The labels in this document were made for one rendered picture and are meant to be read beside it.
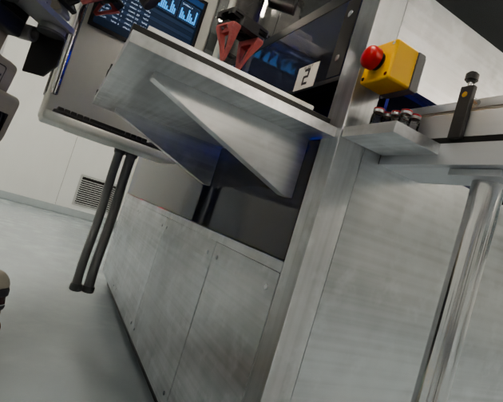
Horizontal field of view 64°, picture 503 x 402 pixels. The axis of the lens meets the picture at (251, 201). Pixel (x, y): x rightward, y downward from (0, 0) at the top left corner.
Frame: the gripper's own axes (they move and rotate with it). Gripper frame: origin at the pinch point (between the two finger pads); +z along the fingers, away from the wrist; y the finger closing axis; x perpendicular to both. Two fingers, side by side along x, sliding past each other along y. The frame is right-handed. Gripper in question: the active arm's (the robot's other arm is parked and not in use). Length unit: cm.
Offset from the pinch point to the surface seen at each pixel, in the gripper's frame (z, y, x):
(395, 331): 45, 40, -32
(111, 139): 20, 2, 59
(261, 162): 19.6, 6.1, -12.7
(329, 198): 22.8, 14.3, -25.1
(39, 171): 57, 89, 529
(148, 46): 10.9, -23.2, -14.0
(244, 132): 15.4, 0.9, -11.4
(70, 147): 13, 115, 524
